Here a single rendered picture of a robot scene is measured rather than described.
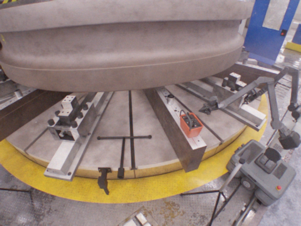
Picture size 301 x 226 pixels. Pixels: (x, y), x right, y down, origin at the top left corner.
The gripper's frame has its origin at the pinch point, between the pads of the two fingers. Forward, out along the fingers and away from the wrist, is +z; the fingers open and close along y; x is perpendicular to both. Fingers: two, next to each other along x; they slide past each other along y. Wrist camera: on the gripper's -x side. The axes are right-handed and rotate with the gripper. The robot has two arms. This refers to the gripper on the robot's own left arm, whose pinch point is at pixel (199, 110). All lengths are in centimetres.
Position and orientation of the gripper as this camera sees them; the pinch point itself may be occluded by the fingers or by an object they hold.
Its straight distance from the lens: 144.0
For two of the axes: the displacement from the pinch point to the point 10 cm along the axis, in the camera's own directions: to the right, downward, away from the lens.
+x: 0.0, 7.7, 6.4
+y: 3.0, 6.1, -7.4
